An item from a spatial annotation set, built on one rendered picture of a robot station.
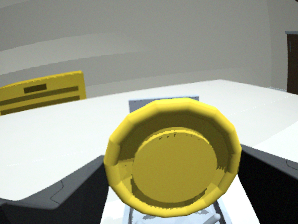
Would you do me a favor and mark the yellow plate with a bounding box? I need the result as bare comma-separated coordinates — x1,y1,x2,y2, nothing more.
102,99,241,218

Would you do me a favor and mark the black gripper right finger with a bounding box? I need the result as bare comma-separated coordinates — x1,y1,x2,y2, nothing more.
237,144,298,224

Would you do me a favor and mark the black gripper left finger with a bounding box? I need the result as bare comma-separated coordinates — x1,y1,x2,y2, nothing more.
0,155,109,224

